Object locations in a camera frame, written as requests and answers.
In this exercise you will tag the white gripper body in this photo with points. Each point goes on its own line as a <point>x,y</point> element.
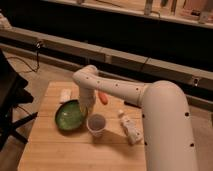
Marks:
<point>87,100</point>

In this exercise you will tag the green ceramic bowl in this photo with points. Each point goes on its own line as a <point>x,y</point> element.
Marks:
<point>69,116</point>

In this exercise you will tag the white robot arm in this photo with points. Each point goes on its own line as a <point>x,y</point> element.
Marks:
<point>168,134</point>

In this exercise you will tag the orange carrot toy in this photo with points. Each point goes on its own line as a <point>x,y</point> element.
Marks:
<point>103,98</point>

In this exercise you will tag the white sponge block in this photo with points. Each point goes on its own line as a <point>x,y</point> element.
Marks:
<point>65,95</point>

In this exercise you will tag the white paper cup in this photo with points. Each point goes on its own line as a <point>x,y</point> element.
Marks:
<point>96,124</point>

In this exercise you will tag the white plastic bottle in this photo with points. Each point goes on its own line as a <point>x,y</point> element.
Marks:
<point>134,136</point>

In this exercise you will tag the black chair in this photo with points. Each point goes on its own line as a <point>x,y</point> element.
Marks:
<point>12,93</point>

